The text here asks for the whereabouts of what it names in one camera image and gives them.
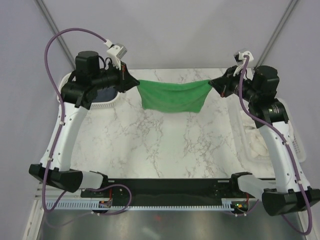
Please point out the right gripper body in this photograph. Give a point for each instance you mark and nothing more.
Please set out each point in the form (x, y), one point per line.
(233, 83)

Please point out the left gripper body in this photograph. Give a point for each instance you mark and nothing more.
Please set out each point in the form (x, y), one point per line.
(113, 77)

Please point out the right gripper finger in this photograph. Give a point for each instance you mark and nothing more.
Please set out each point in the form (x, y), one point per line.
(224, 79)
(219, 87)

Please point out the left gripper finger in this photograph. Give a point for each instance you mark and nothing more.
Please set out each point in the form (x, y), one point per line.
(128, 78)
(130, 83)

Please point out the dark blue towel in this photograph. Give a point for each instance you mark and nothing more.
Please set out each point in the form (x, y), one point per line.
(105, 95)

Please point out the green towel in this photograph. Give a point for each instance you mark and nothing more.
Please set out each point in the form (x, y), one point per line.
(173, 97)

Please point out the white towel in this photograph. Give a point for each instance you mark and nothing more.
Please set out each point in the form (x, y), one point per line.
(256, 143)

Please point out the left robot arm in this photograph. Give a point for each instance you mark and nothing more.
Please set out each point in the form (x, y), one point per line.
(76, 97)

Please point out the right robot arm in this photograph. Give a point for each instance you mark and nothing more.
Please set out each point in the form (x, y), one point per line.
(291, 191)

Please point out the white perforated basket left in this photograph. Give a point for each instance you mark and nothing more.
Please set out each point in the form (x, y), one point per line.
(106, 105)

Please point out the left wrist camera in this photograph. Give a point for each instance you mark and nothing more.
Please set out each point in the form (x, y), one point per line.
(115, 52)

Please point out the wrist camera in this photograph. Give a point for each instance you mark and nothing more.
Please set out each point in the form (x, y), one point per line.
(242, 57)
(115, 52)

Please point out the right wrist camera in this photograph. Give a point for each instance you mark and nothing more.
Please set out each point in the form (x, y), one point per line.
(242, 57)

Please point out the right aluminium frame post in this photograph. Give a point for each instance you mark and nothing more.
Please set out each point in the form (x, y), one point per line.
(289, 10)

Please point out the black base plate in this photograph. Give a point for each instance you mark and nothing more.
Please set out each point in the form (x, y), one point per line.
(177, 191)

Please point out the white cable duct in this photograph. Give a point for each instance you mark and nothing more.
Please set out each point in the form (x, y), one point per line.
(99, 205)

